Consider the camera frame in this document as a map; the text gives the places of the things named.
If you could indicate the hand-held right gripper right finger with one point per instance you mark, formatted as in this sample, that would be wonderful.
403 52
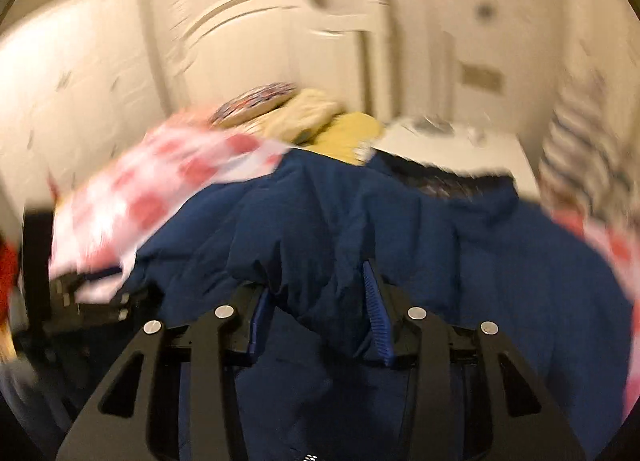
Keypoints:
378 317

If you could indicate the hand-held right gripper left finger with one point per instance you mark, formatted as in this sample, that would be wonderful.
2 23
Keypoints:
260 327

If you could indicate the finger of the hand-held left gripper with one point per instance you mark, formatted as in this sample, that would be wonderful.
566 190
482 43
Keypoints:
100 303

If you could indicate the dark blue padded jacket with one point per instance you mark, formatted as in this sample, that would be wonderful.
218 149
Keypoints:
350 221

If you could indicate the red white checked bedsheet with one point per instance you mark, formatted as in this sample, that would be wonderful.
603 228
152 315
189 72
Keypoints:
150 191

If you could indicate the white bedside table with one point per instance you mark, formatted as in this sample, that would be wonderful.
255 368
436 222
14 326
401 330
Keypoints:
450 148

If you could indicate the yellow cloth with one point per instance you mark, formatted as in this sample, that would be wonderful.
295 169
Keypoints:
345 136

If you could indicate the white wardrobe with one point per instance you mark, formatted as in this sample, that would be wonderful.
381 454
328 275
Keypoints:
80 86

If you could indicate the cream yellow blankets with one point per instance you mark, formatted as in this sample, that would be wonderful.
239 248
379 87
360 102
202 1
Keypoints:
300 116

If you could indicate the patterned round pillow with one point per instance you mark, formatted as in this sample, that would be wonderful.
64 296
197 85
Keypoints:
252 101

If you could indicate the striped curtain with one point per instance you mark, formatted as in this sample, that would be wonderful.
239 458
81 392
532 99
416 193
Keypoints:
580 151

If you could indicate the white bed headboard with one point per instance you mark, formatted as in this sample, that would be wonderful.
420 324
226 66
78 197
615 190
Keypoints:
280 46

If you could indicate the wall switch plate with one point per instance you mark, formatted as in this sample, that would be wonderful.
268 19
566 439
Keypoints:
481 77

